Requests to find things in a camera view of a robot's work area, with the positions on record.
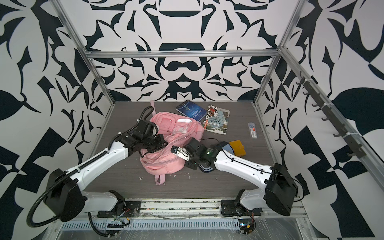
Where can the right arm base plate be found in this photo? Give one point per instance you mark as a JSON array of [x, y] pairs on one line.
[[231, 208]]

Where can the wall hook rack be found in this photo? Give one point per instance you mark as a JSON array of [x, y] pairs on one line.
[[333, 115]]

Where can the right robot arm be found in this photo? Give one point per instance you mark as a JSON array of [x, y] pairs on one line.
[[276, 189]]

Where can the white perforated cable duct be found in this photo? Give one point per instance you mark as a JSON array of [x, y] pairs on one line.
[[187, 224]]

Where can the blue Little Prince book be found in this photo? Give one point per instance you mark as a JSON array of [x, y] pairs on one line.
[[191, 110]]

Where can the pink student backpack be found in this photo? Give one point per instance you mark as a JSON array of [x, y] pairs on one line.
[[176, 130]]

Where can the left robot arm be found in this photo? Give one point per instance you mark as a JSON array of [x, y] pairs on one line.
[[68, 198]]

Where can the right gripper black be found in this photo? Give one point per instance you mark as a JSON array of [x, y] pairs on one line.
[[190, 165]]

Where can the blue pencil case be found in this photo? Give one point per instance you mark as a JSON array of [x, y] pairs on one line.
[[217, 151]]

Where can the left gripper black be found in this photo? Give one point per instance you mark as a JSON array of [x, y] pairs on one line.
[[161, 143]]

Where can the aluminium front rail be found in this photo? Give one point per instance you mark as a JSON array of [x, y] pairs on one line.
[[186, 209]]

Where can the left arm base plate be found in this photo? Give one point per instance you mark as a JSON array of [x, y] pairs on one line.
[[124, 209]]

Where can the yellow sticky note pad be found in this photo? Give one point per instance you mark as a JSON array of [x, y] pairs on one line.
[[239, 149]]

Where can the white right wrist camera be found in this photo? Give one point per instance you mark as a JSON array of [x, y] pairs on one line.
[[180, 152]]

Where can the illustrated comic book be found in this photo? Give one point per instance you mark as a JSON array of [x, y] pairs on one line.
[[217, 120]]

